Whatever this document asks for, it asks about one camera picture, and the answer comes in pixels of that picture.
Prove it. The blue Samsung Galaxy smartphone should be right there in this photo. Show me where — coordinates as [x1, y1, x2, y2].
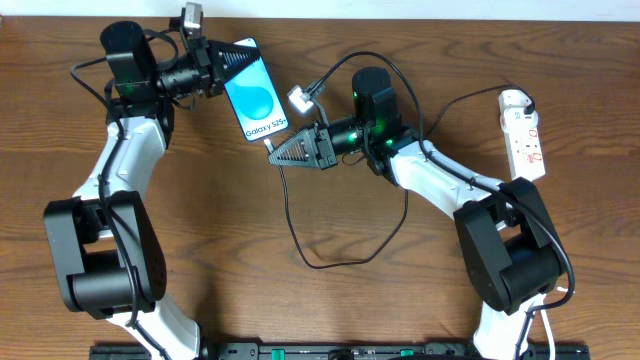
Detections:
[225, 57, 289, 142]

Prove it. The black USB charging cable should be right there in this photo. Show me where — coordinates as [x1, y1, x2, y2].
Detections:
[263, 83, 536, 270]

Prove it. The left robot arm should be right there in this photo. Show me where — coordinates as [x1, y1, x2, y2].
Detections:
[43, 17, 260, 359]

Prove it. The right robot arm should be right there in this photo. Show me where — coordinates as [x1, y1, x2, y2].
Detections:
[265, 67, 575, 359]

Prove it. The white USB charger adapter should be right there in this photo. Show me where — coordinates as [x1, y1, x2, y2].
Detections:
[498, 88, 535, 114]

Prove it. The white power strip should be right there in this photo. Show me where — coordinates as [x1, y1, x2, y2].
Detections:
[500, 107, 546, 181]

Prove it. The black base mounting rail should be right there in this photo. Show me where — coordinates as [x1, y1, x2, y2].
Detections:
[88, 342, 591, 360]

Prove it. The black right camera cable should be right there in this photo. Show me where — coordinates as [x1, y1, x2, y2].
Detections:
[304, 51, 576, 360]

